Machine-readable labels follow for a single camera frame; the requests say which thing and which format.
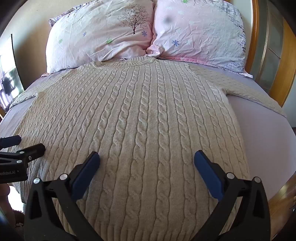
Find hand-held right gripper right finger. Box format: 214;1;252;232
191;150;271;241

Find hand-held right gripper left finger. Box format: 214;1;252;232
24;151;104;241

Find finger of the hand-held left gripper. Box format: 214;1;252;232
0;143;46;168
0;136;22;149

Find cream cable-knit sweater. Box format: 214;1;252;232
10;57;287;241

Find person's left hand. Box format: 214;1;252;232
0;185;15;223

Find lavender bed sheet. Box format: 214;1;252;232
0;61;294;210

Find pink pillow with tree print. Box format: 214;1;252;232
46;0;156;74

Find pink pillow with flower print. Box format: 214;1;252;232
147;0;253;79

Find wooden headboard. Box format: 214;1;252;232
225;0;296;225

